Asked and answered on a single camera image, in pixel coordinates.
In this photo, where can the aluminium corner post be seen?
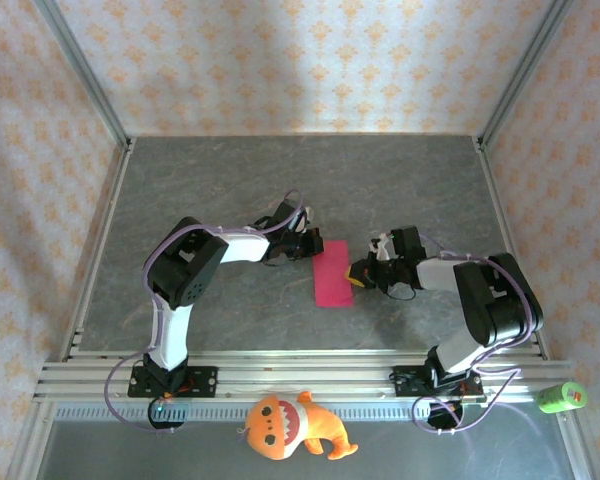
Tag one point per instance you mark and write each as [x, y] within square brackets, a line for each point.
[522, 75]
[87, 75]

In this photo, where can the orange shark plush toy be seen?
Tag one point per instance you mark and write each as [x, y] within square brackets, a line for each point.
[290, 425]

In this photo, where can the pink paper sheet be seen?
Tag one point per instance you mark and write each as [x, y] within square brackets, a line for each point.
[332, 290]

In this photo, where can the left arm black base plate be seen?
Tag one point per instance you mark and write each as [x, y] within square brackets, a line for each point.
[205, 381]

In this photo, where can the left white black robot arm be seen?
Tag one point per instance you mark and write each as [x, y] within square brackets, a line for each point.
[172, 335]

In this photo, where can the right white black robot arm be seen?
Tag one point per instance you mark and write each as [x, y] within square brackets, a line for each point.
[495, 300]

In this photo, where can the aluminium side rail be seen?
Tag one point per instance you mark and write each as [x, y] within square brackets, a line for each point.
[99, 250]
[509, 250]

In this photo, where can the aluminium rail beam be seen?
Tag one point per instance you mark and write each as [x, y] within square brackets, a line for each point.
[305, 372]

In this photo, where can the green cylindrical can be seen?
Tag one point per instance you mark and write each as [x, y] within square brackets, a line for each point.
[562, 398]

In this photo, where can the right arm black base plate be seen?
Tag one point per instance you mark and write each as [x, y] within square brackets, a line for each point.
[405, 382]

